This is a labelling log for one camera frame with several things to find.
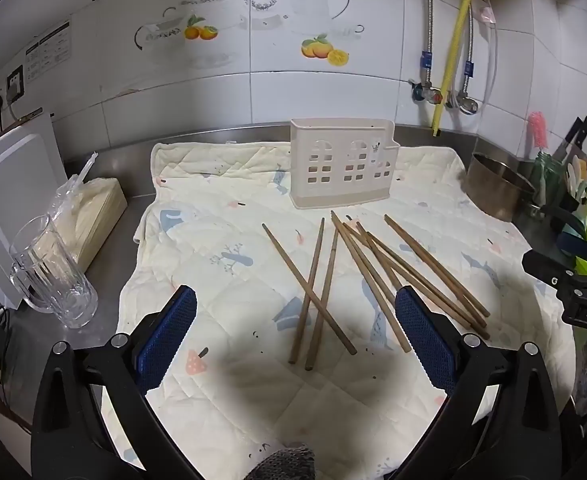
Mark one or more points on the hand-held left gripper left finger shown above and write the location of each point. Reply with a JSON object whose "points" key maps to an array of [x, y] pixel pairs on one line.
{"points": [[171, 332]]}

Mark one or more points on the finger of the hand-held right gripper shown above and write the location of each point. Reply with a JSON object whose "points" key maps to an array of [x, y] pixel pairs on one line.
{"points": [[548, 266], [578, 246]]}

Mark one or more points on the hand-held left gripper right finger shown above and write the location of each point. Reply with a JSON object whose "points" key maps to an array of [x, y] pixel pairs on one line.
{"points": [[423, 332]]}

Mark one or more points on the pile of wooden chopsticks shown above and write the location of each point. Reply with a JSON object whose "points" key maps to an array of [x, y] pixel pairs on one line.
{"points": [[323, 285]]}

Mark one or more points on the beige plastic utensil holder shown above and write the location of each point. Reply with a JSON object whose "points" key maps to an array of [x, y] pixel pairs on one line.
{"points": [[343, 160]]}

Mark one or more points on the person's left hand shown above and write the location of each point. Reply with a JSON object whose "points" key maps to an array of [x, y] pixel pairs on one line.
{"points": [[287, 464]]}

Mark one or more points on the green glass jar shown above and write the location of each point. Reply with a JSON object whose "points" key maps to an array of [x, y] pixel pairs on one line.
{"points": [[546, 177]]}

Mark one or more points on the steel pot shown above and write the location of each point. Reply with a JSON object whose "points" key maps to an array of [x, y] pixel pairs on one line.
{"points": [[498, 185]]}

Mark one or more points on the pink bottle brush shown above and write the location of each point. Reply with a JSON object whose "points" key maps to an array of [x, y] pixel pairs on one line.
{"points": [[537, 130]]}

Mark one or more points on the clear glass mug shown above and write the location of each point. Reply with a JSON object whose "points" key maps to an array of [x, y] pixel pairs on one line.
{"points": [[55, 280]]}

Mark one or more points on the bagged beige napkin pack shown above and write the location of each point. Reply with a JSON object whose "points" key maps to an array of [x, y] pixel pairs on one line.
{"points": [[95, 210]]}

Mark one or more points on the printed quilted mat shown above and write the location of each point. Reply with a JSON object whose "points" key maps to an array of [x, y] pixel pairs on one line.
{"points": [[253, 185]]}

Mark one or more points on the metal water valve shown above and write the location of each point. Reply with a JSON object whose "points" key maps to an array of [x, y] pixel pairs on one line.
{"points": [[466, 101], [426, 92]]}

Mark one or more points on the clear plastic tube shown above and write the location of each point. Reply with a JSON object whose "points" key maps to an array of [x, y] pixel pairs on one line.
{"points": [[493, 60]]}

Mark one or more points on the white cutting board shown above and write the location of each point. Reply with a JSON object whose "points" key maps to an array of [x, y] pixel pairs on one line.
{"points": [[8, 185]]}

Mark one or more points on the pink wall tag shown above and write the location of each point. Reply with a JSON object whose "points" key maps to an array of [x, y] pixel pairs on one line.
{"points": [[484, 14]]}

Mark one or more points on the black wall socket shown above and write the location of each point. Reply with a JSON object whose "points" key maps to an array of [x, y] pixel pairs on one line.
{"points": [[15, 82]]}

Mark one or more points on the white wall label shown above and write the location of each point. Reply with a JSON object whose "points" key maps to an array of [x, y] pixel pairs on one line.
{"points": [[48, 50]]}

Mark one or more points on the teaware wall tile picture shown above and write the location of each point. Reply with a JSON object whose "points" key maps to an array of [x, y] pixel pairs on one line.
{"points": [[253, 15]]}

